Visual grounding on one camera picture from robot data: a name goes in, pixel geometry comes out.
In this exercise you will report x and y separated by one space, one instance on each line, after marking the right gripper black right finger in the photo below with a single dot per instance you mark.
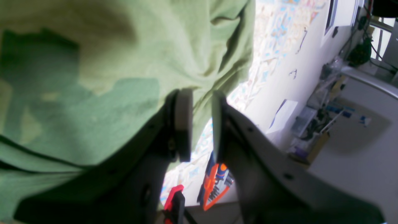
271 188

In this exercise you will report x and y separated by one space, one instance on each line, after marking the orange grey device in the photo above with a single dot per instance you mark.
217 181

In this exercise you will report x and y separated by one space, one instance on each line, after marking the patterned tile tablecloth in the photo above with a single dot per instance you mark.
279 26

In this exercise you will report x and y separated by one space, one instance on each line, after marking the red black clamp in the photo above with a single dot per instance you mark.
174 206

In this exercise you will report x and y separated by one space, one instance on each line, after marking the olive green t-shirt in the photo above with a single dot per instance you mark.
80 77

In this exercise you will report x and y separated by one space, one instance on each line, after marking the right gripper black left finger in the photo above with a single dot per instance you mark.
125 188

